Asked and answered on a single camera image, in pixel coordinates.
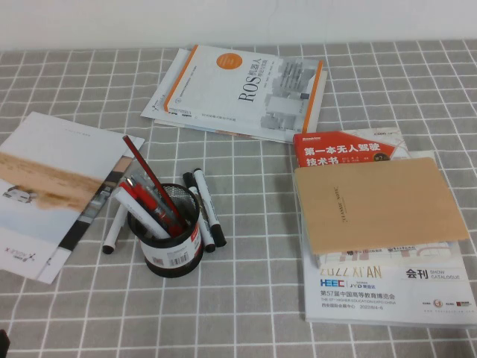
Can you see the white marker with black cap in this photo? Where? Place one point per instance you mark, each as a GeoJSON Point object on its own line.
{"type": "Point", "coordinates": [206, 233]}
{"type": "Point", "coordinates": [112, 238]}
{"type": "Point", "coordinates": [209, 209]}

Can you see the black mesh pen holder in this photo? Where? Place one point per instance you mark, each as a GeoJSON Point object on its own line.
{"type": "Point", "coordinates": [175, 257]}

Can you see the clear plastic pen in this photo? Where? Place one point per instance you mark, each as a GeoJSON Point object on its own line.
{"type": "Point", "coordinates": [138, 176]}

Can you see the white barrel marker in holder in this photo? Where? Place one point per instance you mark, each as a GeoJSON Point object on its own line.
{"type": "Point", "coordinates": [138, 212]}

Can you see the white ROS book orange trim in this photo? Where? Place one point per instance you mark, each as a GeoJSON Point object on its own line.
{"type": "Point", "coordinates": [223, 93]}

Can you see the red book white chinese title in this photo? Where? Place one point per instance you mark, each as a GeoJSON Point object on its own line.
{"type": "Point", "coordinates": [335, 149]}

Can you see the white booklet with small logo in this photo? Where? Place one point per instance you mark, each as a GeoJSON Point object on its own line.
{"type": "Point", "coordinates": [156, 106]}

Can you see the thin white booklet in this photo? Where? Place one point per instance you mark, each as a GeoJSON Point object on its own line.
{"type": "Point", "coordinates": [320, 84]}

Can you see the tan kraft notebook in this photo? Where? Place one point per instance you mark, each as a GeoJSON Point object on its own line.
{"type": "Point", "coordinates": [372, 205]}

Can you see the brochure with black band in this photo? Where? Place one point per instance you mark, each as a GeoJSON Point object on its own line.
{"type": "Point", "coordinates": [74, 235]}

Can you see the white HEEC show catalogue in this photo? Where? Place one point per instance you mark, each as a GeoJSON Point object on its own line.
{"type": "Point", "coordinates": [372, 294]}

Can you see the white brochure with sand band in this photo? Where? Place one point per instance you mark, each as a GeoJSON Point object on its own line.
{"type": "Point", "coordinates": [56, 186]}

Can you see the black plastic object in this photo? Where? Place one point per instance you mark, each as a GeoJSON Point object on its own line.
{"type": "Point", "coordinates": [3, 345]}

